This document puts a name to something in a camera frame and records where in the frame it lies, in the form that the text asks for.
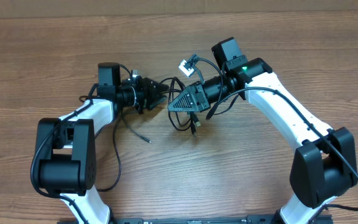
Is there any black cable bundle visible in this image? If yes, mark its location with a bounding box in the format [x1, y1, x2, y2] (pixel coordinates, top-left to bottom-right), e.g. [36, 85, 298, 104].
[160, 77, 200, 138]

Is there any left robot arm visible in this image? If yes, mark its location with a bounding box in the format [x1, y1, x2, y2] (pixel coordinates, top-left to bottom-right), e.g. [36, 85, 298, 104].
[30, 62, 169, 223]

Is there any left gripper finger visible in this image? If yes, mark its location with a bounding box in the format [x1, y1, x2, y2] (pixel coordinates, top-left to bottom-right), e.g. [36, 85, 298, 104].
[147, 78, 169, 93]
[147, 94, 167, 110]

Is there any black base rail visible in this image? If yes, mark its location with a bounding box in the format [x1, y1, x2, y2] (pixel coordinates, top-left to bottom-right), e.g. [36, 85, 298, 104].
[57, 213, 334, 224]

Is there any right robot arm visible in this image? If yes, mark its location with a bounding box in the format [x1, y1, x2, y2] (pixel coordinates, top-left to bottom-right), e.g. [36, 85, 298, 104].
[168, 37, 358, 223]

